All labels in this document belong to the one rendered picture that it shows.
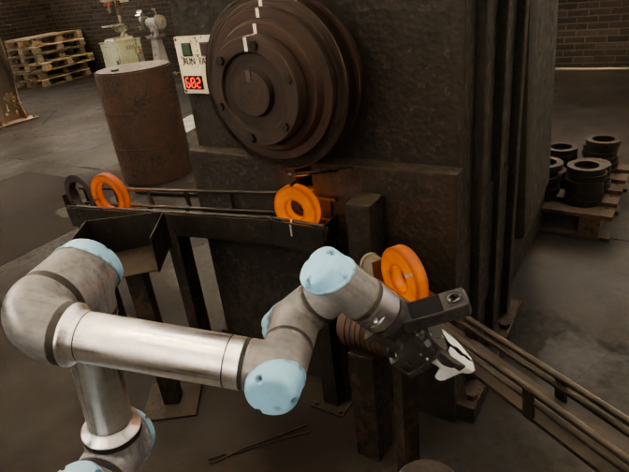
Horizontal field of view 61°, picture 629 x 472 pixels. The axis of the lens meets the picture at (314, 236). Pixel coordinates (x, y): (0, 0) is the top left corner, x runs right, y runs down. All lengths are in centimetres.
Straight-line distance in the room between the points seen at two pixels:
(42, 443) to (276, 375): 159
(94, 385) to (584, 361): 172
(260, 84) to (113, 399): 81
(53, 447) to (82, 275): 132
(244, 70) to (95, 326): 82
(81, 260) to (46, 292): 10
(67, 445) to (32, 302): 134
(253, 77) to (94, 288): 71
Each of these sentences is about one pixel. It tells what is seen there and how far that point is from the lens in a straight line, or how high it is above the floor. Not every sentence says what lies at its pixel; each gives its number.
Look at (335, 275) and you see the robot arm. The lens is 77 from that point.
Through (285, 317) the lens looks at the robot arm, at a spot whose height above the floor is 92.
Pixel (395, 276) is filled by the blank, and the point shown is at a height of 69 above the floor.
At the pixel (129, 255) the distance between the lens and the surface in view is 190.
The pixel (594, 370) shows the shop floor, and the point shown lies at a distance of 221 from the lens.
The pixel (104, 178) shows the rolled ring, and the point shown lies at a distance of 224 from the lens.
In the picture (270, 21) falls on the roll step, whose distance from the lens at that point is 144.
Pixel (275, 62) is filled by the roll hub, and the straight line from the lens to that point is 137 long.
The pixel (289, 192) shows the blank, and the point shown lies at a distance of 161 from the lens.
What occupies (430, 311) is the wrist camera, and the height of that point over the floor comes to 88.
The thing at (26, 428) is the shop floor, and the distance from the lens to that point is 233.
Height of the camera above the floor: 138
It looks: 26 degrees down
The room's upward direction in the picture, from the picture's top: 7 degrees counter-clockwise
